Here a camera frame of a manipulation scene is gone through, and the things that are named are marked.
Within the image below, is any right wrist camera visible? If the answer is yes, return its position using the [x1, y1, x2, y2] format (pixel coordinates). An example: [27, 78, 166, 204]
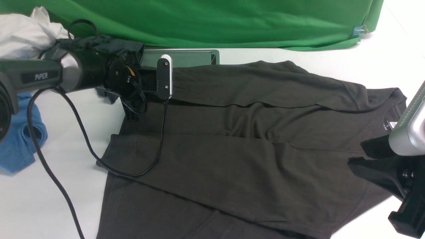
[388, 83, 425, 156]

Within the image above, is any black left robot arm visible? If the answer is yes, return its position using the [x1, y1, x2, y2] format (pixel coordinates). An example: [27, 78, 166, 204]
[1, 47, 173, 138]

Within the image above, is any dark gray long-sleeved shirt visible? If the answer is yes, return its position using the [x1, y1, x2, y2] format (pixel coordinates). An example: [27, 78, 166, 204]
[97, 61, 406, 239]

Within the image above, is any metal table cable hatch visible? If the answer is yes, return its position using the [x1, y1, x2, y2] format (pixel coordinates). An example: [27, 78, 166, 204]
[140, 49, 220, 68]

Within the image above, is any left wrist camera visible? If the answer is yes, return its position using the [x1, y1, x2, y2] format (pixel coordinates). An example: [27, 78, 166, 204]
[156, 54, 173, 101]

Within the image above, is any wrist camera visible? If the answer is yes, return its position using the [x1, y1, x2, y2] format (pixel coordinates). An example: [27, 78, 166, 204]
[388, 83, 425, 156]
[156, 54, 173, 101]

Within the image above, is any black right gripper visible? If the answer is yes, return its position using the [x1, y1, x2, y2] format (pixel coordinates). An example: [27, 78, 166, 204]
[347, 135, 425, 239]

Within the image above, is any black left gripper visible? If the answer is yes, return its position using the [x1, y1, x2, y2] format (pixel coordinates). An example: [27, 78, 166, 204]
[120, 51, 160, 121]

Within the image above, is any blue crumpled garment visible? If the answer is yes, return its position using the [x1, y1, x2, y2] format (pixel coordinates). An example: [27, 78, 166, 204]
[0, 93, 36, 175]

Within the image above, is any dark teal crumpled garment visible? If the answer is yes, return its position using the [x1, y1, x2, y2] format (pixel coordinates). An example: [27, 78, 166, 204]
[50, 35, 145, 104]

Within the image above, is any white crumpled garment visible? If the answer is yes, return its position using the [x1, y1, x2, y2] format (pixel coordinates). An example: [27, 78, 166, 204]
[0, 6, 74, 59]

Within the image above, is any green backdrop cloth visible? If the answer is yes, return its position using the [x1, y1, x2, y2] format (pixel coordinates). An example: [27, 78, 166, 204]
[1, 0, 383, 51]

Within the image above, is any blue binder clip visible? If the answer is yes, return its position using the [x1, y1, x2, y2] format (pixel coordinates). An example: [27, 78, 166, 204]
[352, 25, 369, 38]

